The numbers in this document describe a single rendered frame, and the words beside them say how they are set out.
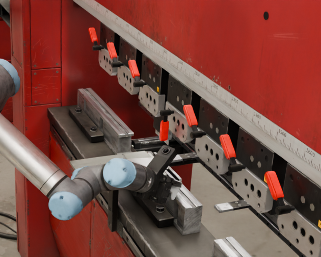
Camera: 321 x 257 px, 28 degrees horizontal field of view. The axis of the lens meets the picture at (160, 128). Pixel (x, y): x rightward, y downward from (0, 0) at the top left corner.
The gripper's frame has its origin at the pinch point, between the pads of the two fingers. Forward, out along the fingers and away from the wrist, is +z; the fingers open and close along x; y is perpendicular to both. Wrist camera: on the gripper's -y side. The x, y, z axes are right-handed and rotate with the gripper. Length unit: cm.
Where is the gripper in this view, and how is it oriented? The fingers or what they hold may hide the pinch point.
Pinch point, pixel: (179, 182)
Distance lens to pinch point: 196.6
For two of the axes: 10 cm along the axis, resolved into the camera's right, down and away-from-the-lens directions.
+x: 8.1, 2.8, -5.2
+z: 4.8, 2.1, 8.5
